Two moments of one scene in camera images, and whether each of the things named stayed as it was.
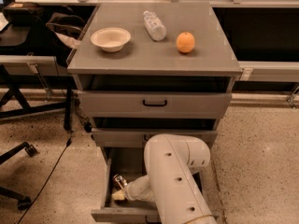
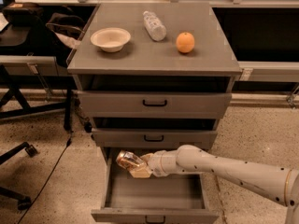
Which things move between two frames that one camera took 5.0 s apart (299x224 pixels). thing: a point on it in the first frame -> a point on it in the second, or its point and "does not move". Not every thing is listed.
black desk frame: [14, 83] does not move
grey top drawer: [154, 105] does not move
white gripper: [130, 189] -> [155, 163]
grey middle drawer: [135, 137] does not move
